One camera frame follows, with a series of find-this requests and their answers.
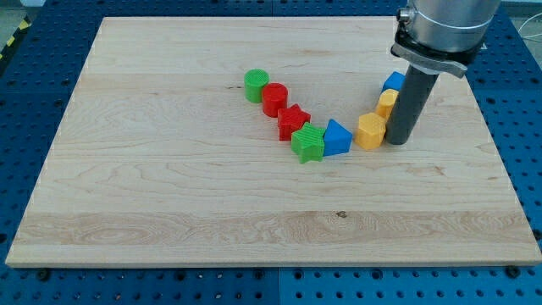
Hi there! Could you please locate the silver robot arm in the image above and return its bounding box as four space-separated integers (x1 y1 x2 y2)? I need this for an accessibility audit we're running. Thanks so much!
391 0 501 78

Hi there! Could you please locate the blue cube block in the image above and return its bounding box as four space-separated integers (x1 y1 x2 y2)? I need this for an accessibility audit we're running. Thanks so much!
381 71 405 92

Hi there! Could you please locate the green star block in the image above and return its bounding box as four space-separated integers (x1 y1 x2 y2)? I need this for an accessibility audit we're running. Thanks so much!
291 122 325 164

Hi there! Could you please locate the red star block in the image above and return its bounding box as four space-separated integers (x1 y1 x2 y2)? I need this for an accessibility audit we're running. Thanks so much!
278 104 311 141

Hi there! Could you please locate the red cylinder block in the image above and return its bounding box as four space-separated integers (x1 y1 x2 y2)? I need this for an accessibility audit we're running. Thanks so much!
262 83 289 118

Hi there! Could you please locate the blue triangle block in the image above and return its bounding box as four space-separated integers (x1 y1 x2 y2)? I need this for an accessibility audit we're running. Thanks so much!
323 119 352 157

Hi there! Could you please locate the green cylinder block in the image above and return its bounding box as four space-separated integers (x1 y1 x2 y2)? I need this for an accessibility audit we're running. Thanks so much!
244 69 270 103

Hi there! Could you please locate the yellow hexagon block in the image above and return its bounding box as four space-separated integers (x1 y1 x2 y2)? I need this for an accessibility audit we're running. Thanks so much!
354 113 386 150

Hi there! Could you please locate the wooden board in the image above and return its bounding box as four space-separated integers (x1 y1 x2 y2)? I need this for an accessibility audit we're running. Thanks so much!
6 17 541 268

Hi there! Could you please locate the yellow cylinder block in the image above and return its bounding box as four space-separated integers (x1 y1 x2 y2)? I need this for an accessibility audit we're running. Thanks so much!
375 89 399 119

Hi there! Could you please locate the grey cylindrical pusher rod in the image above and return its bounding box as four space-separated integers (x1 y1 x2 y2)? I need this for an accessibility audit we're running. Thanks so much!
384 65 439 145

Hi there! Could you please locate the yellow black hazard tape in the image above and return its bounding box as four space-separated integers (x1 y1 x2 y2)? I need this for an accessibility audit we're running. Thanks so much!
1 15 32 62

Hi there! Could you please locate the white cable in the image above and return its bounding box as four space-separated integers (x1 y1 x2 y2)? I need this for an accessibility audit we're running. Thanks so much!
517 11 542 44

